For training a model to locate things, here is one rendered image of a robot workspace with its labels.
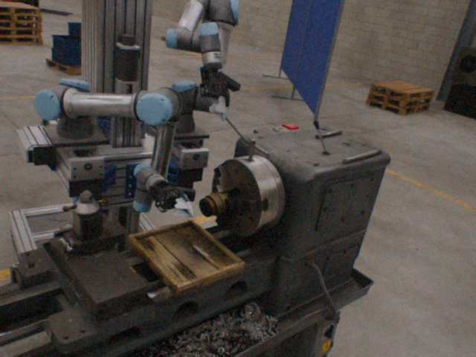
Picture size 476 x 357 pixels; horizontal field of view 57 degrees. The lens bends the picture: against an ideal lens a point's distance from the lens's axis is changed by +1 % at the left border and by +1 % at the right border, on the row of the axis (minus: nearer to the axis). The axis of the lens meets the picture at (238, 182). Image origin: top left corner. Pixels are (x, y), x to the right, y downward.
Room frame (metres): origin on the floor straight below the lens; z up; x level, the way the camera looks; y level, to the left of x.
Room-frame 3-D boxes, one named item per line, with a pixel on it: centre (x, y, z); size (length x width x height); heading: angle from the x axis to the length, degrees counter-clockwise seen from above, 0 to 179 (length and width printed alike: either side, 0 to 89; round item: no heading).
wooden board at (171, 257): (1.40, 0.16, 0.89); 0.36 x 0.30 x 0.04; 43
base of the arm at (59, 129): (1.76, 0.73, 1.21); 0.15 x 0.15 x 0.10
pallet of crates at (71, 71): (8.10, 3.11, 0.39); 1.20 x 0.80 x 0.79; 143
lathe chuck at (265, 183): (1.58, -0.03, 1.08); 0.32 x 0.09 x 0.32; 43
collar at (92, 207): (1.22, 0.47, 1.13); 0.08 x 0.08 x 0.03
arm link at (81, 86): (1.75, 0.73, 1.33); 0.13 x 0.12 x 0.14; 171
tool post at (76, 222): (1.22, 0.46, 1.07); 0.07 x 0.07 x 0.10; 43
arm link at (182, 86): (2.05, 0.32, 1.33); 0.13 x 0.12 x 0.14; 90
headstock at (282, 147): (1.87, -0.31, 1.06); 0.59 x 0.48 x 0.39; 133
